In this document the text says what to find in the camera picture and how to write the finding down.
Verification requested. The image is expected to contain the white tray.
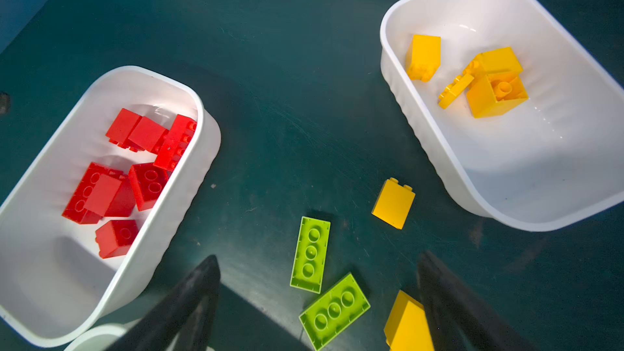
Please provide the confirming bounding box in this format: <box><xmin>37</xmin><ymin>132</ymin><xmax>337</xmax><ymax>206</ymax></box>
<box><xmin>380</xmin><ymin>0</ymin><xmax>623</xmax><ymax>232</ymax></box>
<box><xmin>65</xmin><ymin>319</ymin><xmax>140</xmax><ymax>351</ymax></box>
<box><xmin>1</xmin><ymin>66</ymin><xmax>221</xmax><ymax>348</ymax></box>

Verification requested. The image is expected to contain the yellow upturned small brick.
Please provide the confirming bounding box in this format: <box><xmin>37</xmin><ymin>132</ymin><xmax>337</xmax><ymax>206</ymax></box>
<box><xmin>438</xmin><ymin>74</ymin><xmax>474</xmax><ymax>109</ymax></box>

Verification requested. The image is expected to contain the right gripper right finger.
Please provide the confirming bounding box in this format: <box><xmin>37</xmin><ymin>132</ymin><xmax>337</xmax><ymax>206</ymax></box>
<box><xmin>418</xmin><ymin>251</ymin><xmax>536</xmax><ymax>350</ymax></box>

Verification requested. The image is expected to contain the yellow brick pair centre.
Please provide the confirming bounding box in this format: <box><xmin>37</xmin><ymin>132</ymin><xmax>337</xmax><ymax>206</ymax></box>
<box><xmin>466</xmin><ymin>72</ymin><xmax>529</xmax><ymax>119</ymax></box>

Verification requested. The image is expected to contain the red long brick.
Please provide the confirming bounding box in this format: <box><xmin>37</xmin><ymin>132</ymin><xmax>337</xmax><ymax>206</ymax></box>
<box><xmin>154</xmin><ymin>115</ymin><xmax>197</xmax><ymax>172</ymax></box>

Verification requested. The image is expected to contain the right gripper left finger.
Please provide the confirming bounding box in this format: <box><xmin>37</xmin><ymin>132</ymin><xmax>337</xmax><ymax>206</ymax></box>
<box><xmin>107</xmin><ymin>255</ymin><xmax>220</xmax><ymax>350</ymax></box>

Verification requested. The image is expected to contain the red brick back top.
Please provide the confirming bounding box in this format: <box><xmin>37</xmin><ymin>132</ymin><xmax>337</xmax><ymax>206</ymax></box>
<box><xmin>128</xmin><ymin>116</ymin><xmax>169</xmax><ymax>154</ymax></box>

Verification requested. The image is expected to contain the red square brick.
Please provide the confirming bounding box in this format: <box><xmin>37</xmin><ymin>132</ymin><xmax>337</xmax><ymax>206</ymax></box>
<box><xmin>128</xmin><ymin>163</ymin><xmax>168</xmax><ymax>211</ymax></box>

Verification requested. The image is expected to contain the red small brick low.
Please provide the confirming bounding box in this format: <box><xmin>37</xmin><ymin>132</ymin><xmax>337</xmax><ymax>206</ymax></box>
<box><xmin>95</xmin><ymin>219</ymin><xmax>139</xmax><ymax>259</ymax></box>

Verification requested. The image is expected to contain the white tray left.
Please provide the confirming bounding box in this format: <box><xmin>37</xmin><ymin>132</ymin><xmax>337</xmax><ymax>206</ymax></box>
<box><xmin>1</xmin><ymin>66</ymin><xmax>221</xmax><ymax>348</ymax></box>

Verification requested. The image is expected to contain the green brick low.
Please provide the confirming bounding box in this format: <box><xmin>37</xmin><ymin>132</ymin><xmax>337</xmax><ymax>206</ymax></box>
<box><xmin>299</xmin><ymin>273</ymin><xmax>371</xmax><ymax>350</ymax></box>
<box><xmin>290</xmin><ymin>216</ymin><xmax>331</xmax><ymax>294</ymax></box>

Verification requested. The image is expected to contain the white tray front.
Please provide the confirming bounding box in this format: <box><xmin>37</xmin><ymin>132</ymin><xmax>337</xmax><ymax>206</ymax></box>
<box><xmin>65</xmin><ymin>319</ymin><xmax>140</xmax><ymax>351</ymax></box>

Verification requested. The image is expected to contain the white tray back right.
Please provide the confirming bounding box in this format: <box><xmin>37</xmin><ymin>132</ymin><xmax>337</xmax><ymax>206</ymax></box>
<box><xmin>380</xmin><ymin>0</ymin><xmax>623</xmax><ymax>232</ymax></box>

